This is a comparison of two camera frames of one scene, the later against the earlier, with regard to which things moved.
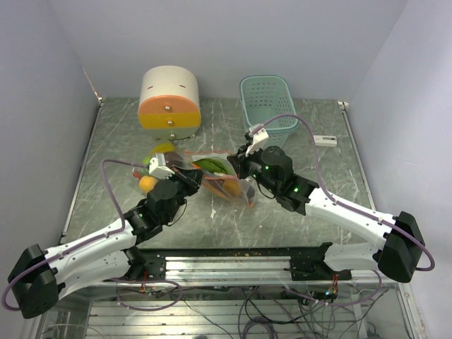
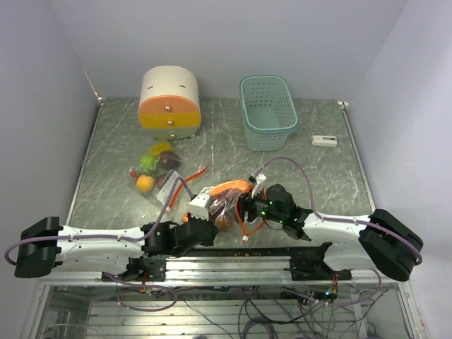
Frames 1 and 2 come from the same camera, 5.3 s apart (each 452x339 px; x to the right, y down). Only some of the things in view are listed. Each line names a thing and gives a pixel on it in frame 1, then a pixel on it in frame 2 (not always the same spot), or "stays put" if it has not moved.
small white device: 325,140 stays put
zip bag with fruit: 173,156 stays put
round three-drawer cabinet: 169,106 stays put
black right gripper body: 257,163 to 256,206
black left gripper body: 180,194 to 208,241
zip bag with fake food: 219,176 to 222,202
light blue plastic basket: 263,97 stays put
